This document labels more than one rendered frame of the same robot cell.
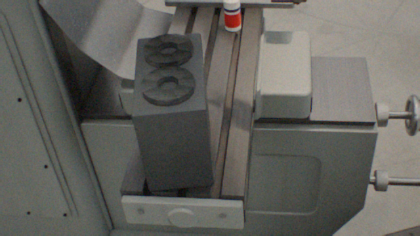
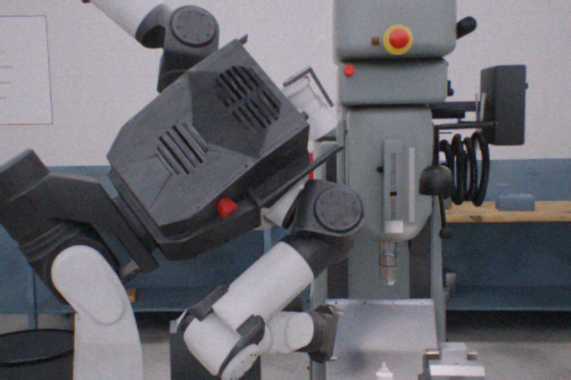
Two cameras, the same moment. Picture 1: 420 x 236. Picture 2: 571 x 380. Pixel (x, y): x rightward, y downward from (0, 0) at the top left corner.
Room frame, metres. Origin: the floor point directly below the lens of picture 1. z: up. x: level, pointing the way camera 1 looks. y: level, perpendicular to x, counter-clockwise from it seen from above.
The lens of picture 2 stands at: (0.68, -1.82, 1.62)
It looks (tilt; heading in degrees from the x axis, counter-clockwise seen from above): 6 degrees down; 82
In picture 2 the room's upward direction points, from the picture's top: 1 degrees counter-clockwise
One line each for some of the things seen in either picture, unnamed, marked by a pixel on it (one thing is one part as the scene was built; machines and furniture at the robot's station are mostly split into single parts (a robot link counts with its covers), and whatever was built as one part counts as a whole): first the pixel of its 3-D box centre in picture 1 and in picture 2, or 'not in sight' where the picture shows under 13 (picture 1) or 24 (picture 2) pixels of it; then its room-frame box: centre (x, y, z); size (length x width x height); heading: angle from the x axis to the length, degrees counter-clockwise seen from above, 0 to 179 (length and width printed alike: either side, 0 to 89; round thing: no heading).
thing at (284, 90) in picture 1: (218, 67); not in sight; (1.17, -0.04, 0.76); 0.50 x 0.35 x 0.12; 79
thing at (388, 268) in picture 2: not in sight; (389, 268); (1.17, -0.04, 1.23); 0.05 x 0.05 x 0.05
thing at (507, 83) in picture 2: not in sight; (503, 105); (1.55, 0.20, 1.62); 0.20 x 0.09 x 0.21; 79
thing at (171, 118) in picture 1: (174, 107); (215, 358); (0.74, 0.06, 1.00); 0.22 x 0.12 x 0.20; 179
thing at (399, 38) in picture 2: not in sight; (399, 38); (1.12, -0.28, 1.76); 0.04 x 0.03 x 0.04; 169
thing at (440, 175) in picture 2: not in sight; (436, 178); (1.20, -0.28, 1.47); 0.07 x 0.07 x 0.06
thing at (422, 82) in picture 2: not in sight; (387, 83); (1.18, 0.01, 1.68); 0.34 x 0.24 x 0.10; 79
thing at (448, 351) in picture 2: not in sight; (452, 357); (1.32, -0.06, 1.01); 0.06 x 0.05 x 0.06; 167
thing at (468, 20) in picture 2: not in sight; (449, 35); (1.32, -0.03, 1.79); 0.45 x 0.04 x 0.04; 79
